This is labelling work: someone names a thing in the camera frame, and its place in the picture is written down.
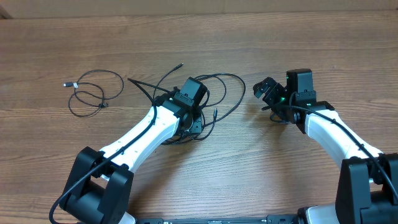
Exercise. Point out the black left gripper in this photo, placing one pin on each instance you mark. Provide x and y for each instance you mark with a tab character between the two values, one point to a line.
195	125

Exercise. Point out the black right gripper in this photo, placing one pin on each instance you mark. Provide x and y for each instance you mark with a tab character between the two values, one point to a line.
272	90

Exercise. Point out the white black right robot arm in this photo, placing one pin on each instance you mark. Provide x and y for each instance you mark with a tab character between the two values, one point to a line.
367	186

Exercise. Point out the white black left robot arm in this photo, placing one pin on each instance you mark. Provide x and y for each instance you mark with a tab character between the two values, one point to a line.
100	182

